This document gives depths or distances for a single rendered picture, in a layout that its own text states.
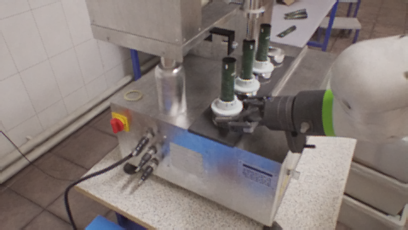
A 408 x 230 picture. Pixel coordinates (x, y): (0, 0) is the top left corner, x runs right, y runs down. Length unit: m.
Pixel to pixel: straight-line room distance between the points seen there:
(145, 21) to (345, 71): 0.41
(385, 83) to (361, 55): 0.05
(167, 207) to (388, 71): 0.67
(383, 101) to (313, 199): 0.56
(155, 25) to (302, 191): 0.64
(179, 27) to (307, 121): 0.31
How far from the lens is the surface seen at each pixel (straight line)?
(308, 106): 0.61
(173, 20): 0.65
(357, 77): 0.47
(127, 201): 0.96
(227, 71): 0.66
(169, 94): 0.74
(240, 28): 0.94
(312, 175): 1.05
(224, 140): 0.69
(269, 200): 0.77
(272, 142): 0.71
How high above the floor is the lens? 1.49
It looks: 37 degrees down
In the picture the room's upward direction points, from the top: straight up
